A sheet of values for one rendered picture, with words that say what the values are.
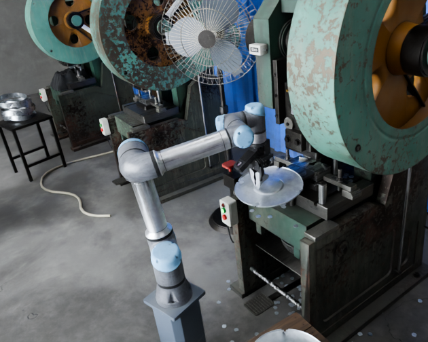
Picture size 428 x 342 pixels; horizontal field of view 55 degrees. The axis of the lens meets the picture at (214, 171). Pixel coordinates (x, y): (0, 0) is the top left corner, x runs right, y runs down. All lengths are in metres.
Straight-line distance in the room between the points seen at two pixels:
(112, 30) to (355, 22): 1.79
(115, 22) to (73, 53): 1.77
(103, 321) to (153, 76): 1.55
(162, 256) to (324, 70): 0.91
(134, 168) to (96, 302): 1.28
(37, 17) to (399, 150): 3.54
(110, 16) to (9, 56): 5.33
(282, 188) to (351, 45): 0.75
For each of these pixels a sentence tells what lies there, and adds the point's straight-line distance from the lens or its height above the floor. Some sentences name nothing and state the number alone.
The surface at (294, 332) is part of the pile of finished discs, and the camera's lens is 1.67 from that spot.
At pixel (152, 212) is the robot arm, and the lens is 1.64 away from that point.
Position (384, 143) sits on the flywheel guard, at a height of 1.07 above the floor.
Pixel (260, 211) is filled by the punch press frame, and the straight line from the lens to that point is 1.95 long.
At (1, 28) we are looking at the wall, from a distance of 7.88.
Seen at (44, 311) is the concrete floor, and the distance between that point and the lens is 2.65.
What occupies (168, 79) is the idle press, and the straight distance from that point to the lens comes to 2.88.
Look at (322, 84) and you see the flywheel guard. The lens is 1.18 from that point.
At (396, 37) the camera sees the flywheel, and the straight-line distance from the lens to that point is 1.44.
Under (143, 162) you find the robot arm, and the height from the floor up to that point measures 1.07.
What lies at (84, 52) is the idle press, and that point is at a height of 1.02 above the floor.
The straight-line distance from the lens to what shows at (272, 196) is 1.69.
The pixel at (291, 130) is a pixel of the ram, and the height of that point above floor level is 0.97.
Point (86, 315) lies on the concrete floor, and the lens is 2.50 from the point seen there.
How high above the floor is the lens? 1.64
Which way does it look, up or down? 26 degrees down
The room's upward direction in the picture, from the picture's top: 7 degrees counter-clockwise
